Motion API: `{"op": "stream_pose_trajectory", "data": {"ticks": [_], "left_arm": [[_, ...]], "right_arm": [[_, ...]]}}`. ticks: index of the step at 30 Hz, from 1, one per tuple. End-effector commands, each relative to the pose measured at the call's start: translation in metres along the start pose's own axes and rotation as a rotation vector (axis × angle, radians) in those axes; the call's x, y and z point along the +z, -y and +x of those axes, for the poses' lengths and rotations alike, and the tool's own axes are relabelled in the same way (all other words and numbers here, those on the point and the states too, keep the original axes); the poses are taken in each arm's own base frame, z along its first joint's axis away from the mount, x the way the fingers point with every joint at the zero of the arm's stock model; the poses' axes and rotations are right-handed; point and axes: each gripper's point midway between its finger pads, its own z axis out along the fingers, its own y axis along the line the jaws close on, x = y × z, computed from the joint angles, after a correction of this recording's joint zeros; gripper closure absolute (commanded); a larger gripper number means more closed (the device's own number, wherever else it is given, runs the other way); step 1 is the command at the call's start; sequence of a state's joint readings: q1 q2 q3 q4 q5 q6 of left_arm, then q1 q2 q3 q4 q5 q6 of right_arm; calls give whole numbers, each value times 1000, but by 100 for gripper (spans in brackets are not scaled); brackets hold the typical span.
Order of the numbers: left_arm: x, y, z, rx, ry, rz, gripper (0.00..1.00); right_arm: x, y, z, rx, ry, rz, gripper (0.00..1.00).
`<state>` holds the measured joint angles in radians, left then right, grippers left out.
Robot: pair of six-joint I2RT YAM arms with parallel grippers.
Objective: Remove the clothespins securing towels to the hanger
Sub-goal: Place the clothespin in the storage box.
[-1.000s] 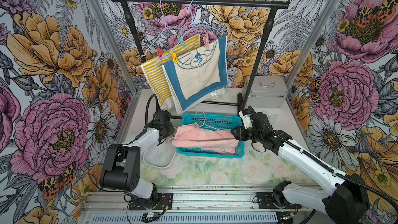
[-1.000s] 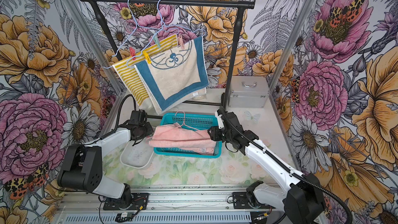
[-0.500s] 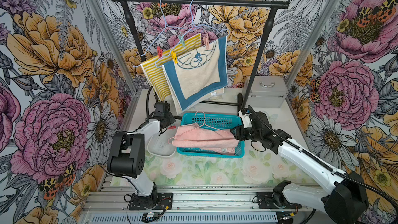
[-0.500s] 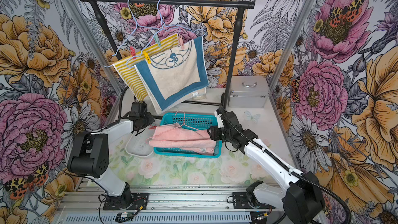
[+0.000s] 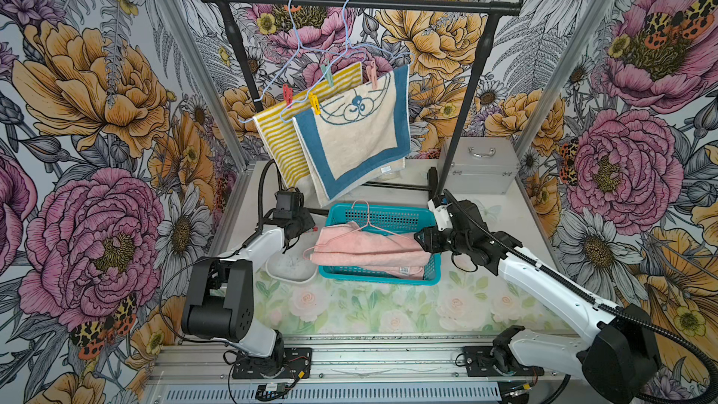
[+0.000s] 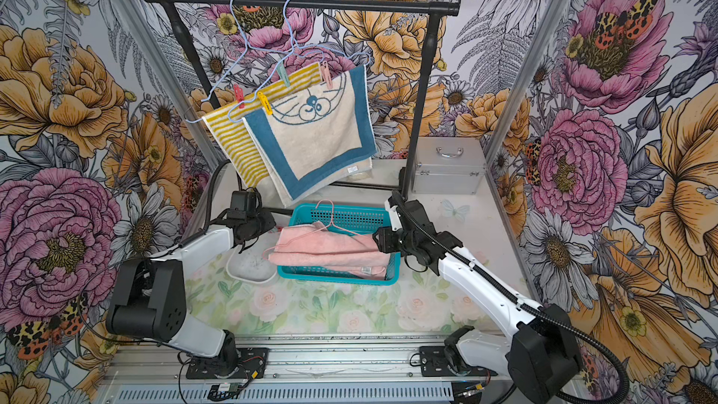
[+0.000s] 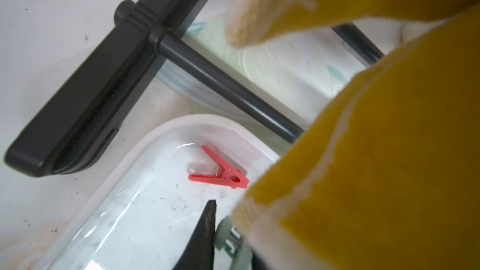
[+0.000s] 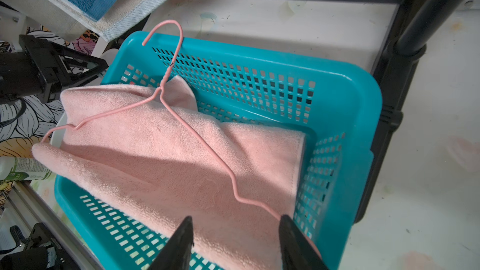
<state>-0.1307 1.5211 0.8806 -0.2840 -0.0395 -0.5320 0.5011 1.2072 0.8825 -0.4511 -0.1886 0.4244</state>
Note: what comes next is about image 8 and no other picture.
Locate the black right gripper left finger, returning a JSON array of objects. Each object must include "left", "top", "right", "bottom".
[{"left": 148, "top": 216, "right": 194, "bottom": 270}]

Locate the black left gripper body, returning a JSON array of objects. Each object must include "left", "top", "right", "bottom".
[{"left": 1, "top": 35, "right": 62, "bottom": 103}]

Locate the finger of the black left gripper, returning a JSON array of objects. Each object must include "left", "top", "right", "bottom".
[{"left": 52, "top": 43, "right": 108, "bottom": 90}]

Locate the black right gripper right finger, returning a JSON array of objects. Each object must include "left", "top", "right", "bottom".
[{"left": 278, "top": 214, "right": 328, "bottom": 270}]

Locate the pink wire hanger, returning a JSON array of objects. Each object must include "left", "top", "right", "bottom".
[{"left": 41, "top": 19, "right": 281, "bottom": 221}]

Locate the pink towel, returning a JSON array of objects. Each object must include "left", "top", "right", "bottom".
[{"left": 32, "top": 76, "right": 306, "bottom": 270}]

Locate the teal plastic basket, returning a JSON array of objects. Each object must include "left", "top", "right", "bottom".
[{"left": 54, "top": 30, "right": 383, "bottom": 270}]

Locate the black clothes rack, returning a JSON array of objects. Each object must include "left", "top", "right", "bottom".
[{"left": 108, "top": 0, "right": 480, "bottom": 224}]

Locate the white plastic tray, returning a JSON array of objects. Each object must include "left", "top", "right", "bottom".
[{"left": 49, "top": 47, "right": 118, "bottom": 148}]

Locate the green capped white bottle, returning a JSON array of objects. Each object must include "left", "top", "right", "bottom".
[{"left": 1, "top": 156, "right": 51, "bottom": 181}]

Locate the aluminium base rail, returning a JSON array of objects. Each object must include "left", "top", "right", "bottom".
[{"left": 1, "top": 182, "right": 103, "bottom": 270}]

